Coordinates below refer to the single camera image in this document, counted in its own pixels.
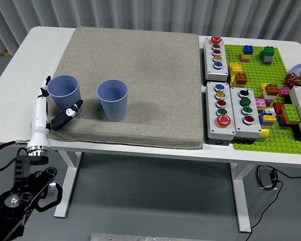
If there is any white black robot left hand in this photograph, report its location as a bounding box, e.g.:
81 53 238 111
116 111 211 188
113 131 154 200
26 76 84 151

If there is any blue ribbed plastic cup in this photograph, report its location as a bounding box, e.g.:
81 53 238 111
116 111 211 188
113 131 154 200
47 74 82 117
96 79 129 123

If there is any white table leg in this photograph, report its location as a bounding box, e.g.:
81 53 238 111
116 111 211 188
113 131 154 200
54 150 82 218
229 162 253 233

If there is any grey-brown fabric mat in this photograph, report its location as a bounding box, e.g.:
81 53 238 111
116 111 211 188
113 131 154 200
45 27 203 150

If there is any grey pleated curtain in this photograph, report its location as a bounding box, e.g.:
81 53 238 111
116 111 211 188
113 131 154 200
0 0 301 58

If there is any grey five-button control box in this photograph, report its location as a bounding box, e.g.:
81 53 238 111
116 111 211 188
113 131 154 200
205 81 236 146
202 36 229 82

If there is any brown toy brick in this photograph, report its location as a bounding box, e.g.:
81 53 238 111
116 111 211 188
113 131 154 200
234 72 248 85

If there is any grey four-button control box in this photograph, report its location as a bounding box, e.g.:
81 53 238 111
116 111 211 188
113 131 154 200
230 86 263 144

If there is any green studded baseplate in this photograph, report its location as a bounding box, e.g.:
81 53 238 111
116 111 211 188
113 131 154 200
224 44 301 154

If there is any yellow round toy brick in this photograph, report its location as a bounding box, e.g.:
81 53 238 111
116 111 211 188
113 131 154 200
258 125 271 139

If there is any white toy brick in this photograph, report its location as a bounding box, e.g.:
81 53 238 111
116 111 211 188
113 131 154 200
262 91 277 101

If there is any grey toy brick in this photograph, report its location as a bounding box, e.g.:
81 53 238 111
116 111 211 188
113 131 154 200
259 51 274 66

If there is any orange toy brick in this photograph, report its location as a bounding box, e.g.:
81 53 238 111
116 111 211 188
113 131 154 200
280 115 301 126
264 83 279 96

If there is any grey power adapter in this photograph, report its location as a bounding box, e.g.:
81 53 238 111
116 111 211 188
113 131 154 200
256 168 277 191

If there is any red toy brick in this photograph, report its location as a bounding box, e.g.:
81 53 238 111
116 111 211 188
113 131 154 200
273 102 286 116

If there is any magenta toy brick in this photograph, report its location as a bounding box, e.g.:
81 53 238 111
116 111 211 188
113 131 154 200
278 86 291 98

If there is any light green toy brick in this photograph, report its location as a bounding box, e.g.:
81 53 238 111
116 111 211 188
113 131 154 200
282 103 301 124

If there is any red flower-shaped toy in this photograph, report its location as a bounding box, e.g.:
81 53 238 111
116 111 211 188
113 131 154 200
284 72 298 88

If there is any light blue plate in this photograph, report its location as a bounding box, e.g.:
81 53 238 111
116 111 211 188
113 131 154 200
289 63 301 79

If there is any black power cable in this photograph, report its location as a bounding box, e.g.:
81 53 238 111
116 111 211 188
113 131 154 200
247 167 301 241

